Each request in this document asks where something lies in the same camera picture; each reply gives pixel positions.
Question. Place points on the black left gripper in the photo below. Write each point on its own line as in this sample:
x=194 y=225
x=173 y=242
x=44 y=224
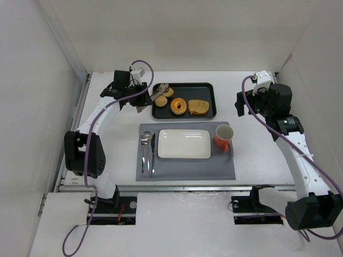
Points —
x=144 y=94

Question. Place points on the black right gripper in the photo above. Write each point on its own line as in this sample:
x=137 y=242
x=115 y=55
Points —
x=240 y=103

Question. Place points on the brown bread slice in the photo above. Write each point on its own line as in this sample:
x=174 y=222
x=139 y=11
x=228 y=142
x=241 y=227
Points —
x=169 y=93

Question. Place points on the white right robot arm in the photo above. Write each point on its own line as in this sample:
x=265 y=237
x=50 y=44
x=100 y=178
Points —
x=318 y=200

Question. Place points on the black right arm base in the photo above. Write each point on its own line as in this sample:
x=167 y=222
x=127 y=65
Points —
x=255 y=202

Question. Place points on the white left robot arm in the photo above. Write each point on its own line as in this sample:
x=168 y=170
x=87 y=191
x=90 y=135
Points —
x=84 y=153

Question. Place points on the small round bun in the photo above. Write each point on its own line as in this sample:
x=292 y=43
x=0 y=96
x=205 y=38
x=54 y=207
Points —
x=161 y=101

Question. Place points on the orange glazed donut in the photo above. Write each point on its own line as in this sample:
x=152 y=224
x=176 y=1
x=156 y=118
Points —
x=178 y=106

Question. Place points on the black baking tray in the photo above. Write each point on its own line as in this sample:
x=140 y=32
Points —
x=188 y=91

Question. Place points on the silver spoon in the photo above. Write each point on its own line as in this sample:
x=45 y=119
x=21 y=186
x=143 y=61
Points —
x=146 y=154

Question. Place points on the silver table knife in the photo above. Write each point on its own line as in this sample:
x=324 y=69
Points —
x=151 y=172

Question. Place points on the silver fork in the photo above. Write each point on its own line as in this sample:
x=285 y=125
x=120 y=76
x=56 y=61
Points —
x=143 y=144

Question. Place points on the orange ceramic mug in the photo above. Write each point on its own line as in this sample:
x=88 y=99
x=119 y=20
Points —
x=223 y=137

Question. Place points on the brown toast slice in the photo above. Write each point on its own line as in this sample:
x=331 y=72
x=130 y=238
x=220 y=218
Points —
x=198 y=107

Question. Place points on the white rectangular plate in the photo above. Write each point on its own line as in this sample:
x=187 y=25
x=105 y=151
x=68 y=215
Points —
x=189 y=144

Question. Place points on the grey cloth placemat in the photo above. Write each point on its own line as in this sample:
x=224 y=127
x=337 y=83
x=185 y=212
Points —
x=220 y=166

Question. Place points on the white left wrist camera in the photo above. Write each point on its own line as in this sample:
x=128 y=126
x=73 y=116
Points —
x=136 y=76

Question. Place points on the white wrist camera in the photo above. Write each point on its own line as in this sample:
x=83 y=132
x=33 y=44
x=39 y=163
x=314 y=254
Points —
x=136 y=76
x=262 y=81

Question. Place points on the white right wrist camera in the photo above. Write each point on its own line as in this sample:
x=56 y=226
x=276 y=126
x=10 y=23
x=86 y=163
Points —
x=262 y=81

